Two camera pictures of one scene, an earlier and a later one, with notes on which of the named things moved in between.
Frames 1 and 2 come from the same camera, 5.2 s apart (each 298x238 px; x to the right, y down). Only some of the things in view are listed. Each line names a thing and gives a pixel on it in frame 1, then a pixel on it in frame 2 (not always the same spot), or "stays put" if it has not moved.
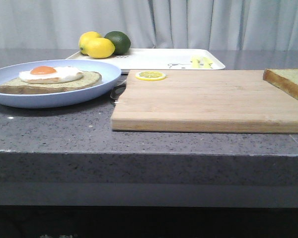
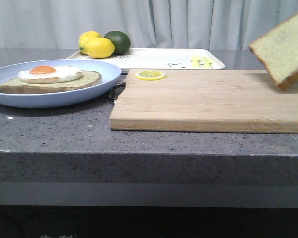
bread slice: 292,82 → 283,49
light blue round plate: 110,77 stays put
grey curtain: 152,25 stays put
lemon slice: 149,76 stays put
